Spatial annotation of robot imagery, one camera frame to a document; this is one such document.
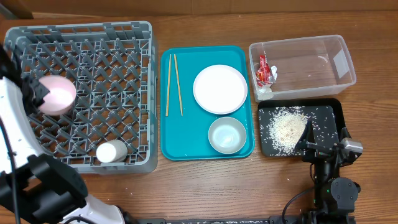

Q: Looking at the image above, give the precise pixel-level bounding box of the pink small bowl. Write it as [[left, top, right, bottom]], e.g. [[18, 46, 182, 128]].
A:
[[39, 75, 76, 116]]

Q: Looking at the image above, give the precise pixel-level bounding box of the pile of white rice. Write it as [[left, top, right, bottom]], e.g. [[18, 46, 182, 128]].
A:
[[259, 106, 338, 156]]

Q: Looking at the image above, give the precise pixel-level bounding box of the red snack wrapper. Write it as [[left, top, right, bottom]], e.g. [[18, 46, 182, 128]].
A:
[[256, 55, 278, 93]]

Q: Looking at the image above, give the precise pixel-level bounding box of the grey bowl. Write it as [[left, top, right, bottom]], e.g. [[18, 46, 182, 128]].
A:
[[208, 117, 247, 154]]

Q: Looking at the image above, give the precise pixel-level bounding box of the white paper cup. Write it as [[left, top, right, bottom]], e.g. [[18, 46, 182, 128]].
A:
[[96, 139, 127, 163]]

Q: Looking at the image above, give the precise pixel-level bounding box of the wooden chopstick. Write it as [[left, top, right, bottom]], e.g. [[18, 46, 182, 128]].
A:
[[165, 54, 172, 117], [174, 54, 183, 116]]

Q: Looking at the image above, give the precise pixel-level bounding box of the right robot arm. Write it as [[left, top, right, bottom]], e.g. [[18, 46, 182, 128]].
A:
[[293, 121, 363, 223]]

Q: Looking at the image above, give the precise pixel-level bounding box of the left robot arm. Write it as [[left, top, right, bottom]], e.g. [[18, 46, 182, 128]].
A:
[[1, 49, 138, 223]]

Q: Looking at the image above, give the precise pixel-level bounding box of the clear plastic waste bin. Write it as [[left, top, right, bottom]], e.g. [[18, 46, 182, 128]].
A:
[[249, 35, 357, 102]]

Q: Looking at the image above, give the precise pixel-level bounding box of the black rectangular tray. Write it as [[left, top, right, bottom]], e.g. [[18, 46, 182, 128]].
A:
[[257, 98, 345, 157]]

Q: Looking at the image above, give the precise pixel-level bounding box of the grey plastic dish rack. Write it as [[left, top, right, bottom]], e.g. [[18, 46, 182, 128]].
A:
[[4, 21, 157, 175]]

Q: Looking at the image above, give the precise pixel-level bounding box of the white round plate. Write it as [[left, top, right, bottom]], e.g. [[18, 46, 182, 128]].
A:
[[193, 65, 248, 114]]

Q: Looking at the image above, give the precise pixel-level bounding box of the teal plastic serving tray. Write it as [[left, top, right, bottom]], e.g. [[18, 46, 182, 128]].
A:
[[160, 45, 255, 161]]

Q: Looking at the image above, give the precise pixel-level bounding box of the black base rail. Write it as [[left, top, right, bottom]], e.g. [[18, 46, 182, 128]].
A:
[[136, 215, 355, 224]]

